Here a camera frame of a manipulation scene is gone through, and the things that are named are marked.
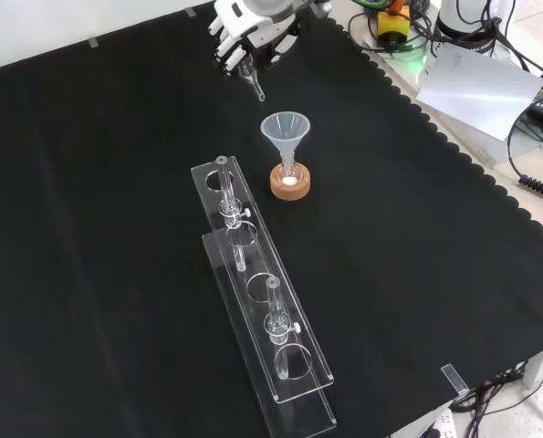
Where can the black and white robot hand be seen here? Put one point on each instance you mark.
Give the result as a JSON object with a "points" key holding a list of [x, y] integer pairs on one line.
{"points": [[234, 23]]}

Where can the translucent plastic funnel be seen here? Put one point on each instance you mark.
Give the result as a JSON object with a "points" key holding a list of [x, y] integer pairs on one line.
{"points": [[285, 137]]}

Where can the clear acrylic funnel stand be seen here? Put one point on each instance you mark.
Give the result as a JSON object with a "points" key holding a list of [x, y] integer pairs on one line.
{"points": [[310, 351]]}

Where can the clear cloth clip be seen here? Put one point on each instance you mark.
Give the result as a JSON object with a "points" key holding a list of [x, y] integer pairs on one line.
{"points": [[189, 11], [453, 378], [92, 43]]}

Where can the yellow stop button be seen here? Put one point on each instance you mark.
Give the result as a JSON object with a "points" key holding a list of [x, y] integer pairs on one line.
{"points": [[392, 27]]}

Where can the small round-bottom glass flask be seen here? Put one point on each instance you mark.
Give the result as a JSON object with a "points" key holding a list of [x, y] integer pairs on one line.
{"points": [[290, 180]]}

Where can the black cloth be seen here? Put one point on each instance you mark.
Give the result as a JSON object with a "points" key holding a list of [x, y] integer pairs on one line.
{"points": [[116, 228]]}

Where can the pale board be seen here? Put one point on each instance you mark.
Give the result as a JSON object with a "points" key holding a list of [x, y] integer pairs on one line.
{"points": [[476, 91]]}

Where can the white power strip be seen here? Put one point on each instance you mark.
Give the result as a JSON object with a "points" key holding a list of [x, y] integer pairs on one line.
{"points": [[442, 424]]}

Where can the white table leg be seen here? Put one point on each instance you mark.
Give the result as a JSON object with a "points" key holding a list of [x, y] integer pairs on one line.
{"points": [[542, 365]]}

